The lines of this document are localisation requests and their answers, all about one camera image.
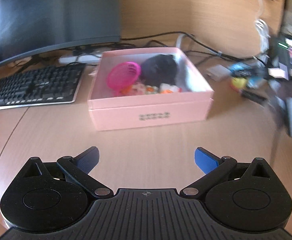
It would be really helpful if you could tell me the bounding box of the black roll in wrapper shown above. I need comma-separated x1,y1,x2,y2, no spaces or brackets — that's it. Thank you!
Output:
239,90,268,105

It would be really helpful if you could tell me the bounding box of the pink cartoon toy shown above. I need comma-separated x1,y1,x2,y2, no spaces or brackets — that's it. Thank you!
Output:
131,83,158,95

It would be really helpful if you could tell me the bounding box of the white bundled cable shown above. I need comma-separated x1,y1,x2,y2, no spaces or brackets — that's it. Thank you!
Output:
246,0,272,55

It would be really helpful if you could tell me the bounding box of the black plush toy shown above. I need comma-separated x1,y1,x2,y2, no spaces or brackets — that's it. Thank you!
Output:
140,54,178,87

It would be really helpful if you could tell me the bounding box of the black keyboard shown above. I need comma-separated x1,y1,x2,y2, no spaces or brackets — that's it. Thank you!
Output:
0,63,86,110

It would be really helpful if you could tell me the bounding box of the white power strip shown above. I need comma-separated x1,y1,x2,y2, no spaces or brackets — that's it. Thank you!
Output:
58,53,102,65

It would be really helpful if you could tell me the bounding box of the yellow pudding toy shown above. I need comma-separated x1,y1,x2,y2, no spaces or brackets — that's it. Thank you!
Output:
231,77,247,90

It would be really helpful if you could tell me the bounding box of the pink cardboard box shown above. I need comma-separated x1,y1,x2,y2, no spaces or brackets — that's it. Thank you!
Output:
87,47,214,131

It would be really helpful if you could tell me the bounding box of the left black monitor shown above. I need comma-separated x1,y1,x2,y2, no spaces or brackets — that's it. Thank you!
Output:
0,0,120,66

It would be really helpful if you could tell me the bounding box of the white adapter box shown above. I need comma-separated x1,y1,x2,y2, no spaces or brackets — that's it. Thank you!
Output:
206,64,231,82

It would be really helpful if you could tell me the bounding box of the pink plastic strainer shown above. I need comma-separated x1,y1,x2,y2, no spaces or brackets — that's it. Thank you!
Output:
106,62,141,92

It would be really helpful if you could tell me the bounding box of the blue white tissue pack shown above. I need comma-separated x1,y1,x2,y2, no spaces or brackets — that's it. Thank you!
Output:
228,62,266,89

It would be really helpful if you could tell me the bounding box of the orange toy croissant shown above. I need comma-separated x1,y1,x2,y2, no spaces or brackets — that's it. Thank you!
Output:
120,85,136,96

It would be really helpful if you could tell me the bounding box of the black cable bundle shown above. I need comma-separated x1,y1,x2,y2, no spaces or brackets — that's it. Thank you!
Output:
70,31,269,63

